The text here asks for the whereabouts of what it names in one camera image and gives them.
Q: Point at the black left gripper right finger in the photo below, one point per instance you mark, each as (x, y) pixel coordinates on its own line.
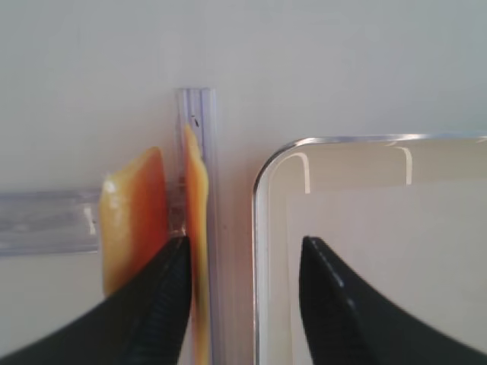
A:
(346, 321)

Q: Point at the cream rectangular metal tray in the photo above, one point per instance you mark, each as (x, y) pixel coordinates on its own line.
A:
(407, 213)

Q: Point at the orange cheese slice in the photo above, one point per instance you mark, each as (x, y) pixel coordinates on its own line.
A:
(196, 220)
(133, 218)

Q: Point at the clear holder cheese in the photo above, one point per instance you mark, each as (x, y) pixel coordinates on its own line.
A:
(50, 222)

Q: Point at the clear long rail left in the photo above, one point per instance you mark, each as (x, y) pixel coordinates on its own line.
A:
(196, 107)

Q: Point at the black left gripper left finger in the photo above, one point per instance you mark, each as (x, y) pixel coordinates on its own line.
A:
(144, 322)

